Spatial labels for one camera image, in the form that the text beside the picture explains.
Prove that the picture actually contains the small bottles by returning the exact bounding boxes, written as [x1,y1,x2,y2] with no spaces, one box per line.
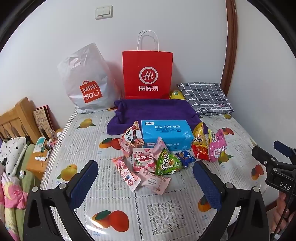
[41,128,62,151]

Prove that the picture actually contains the white light switch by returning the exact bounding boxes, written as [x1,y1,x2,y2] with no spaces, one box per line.
[95,6,113,20]

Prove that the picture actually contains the red snack packet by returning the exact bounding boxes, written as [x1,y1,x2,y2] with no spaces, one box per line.
[191,143,211,162]

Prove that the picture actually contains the pink white strawberry packet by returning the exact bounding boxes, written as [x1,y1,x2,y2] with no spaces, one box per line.
[132,148,160,173]

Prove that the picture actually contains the yellow green snack packet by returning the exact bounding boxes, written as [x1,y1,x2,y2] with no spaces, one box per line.
[169,90,186,100]

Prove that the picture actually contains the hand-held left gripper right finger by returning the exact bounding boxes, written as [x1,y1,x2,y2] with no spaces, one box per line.
[193,160,270,241]

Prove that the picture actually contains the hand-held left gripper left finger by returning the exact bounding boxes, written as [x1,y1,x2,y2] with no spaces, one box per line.
[22,160,99,241]

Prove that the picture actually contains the pink panda snack packet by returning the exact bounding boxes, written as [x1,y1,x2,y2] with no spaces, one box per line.
[118,121,145,158]

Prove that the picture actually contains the white pillow with black spots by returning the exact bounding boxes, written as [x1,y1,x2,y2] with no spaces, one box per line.
[0,136,31,177]

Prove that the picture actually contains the fruit print tablecloth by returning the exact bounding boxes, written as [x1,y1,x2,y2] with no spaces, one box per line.
[39,109,274,241]

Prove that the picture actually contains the green blanket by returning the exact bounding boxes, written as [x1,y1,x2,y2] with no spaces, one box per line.
[13,144,42,234]

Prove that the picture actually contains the red paper bag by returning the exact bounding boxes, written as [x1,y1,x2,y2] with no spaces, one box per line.
[122,31,174,100]

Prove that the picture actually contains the person's right hand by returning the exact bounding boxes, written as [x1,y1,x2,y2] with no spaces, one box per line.
[270,192,292,235]

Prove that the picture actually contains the white plastic bag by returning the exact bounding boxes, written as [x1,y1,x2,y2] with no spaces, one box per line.
[57,42,121,114]

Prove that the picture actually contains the patterned book with red edge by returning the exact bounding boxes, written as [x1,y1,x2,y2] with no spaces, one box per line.
[32,105,52,138]

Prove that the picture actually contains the purple towel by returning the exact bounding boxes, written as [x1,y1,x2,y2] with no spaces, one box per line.
[106,98,208,136]

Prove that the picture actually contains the pink packet with yellow edge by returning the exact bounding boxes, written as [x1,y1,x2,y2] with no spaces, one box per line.
[208,128,229,163]

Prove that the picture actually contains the grey plaid folded cloth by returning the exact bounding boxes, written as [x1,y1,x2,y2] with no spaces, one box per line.
[177,82,233,116]

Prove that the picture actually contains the teal and white box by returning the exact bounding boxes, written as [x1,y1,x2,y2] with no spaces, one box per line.
[33,136,47,153]

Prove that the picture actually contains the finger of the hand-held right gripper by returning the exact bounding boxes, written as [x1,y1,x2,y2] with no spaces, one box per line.
[252,146,278,168]
[273,140,296,163]

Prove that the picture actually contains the blue tissue pack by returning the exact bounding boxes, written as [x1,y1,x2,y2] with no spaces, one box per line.
[141,120,195,151]

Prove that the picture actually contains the small blue snack packet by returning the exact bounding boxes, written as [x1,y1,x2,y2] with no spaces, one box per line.
[175,149,196,168]

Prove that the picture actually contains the brown wooden door frame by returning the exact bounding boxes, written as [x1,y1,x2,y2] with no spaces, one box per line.
[220,0,238,96]

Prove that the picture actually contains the wooden headboard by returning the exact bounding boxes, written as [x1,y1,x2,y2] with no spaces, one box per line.
[0,97,42,144]

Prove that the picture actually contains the pink star cloth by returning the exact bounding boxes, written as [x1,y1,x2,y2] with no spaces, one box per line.
[0,173,28,209]

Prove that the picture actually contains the long pink candy packet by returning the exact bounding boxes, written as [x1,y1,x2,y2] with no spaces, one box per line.
[111,156,142,193]

